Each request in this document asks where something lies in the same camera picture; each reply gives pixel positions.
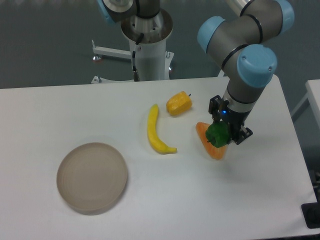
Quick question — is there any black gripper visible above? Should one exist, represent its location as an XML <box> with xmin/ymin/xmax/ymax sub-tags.
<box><xmin>208</xmin><ymin>94</ymin><xmax>253</xmax><ymax>145</ymax></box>

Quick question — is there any green bell pepper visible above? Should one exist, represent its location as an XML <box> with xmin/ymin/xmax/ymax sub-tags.
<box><xmin>205</xmin><ymin>121</ymin><xmax>230</xmax><ymax>148</ymax></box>

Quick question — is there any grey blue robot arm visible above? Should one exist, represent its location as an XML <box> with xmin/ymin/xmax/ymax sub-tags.
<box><xmin>97</xmin><ymin>0</ymin><xmax>295</xmax><ymax>148</ymax></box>

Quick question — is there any yellow bell pepper toy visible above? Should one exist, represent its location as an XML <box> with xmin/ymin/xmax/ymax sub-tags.
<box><xmin>166</xmin><ymin>91</ymin><xmax>193</xmax><ymax>116</ymax></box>

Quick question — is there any beige round plate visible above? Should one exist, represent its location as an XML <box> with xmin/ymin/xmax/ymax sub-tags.
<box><xmin>56</xmin><ymin>142</ymin><xmax>128</xmax><ymax>215</ymax></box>

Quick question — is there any yellow banana toy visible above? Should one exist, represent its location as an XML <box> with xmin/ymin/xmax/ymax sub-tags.
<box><xmin>146</xmin><ymin>104</ymin><xmax>177</xmax><ymax>155</ymax></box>

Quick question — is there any white side table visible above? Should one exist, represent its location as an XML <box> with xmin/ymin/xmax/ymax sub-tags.
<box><xmin>290</xmin><ymin>79</ymin><xmax>320</xmax><ymax>126</ymax></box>

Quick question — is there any black device at edge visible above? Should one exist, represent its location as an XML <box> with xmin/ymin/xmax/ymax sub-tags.
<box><xmin>301</xmin><ymin>202</ymin><xmax>320</xmax><ymax>229</ymax></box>

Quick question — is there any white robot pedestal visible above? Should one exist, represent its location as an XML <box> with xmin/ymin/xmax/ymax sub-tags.
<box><xmin>92</xmin><ymin>8</ymin><xmax>174</xmax><ymax>82</ymax></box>

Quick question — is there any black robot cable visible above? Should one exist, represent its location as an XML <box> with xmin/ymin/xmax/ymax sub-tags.
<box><xmin>131</xmin><ymin>32</ymin><xmax>145</xmax><ymax>82</ymax></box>

